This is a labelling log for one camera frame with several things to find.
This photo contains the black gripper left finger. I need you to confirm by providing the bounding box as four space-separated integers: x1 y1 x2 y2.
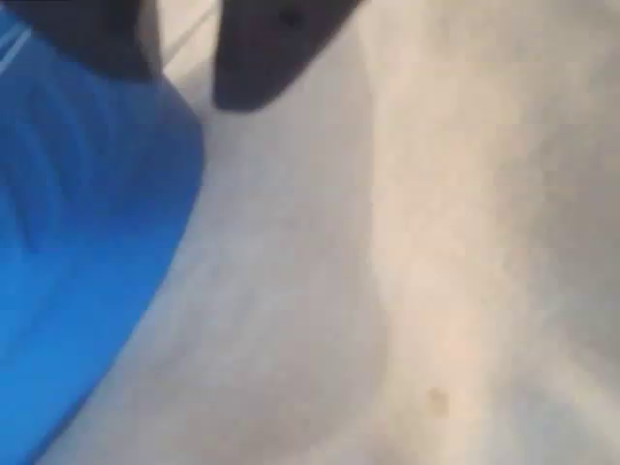
23 0 164 84

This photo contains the white creased cloth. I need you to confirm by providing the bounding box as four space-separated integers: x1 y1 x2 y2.
36 0 620 465

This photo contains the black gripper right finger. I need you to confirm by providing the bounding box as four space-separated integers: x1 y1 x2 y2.
210 0 360 112

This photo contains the blue round bowl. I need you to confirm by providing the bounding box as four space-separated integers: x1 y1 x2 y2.
0 7 205 465

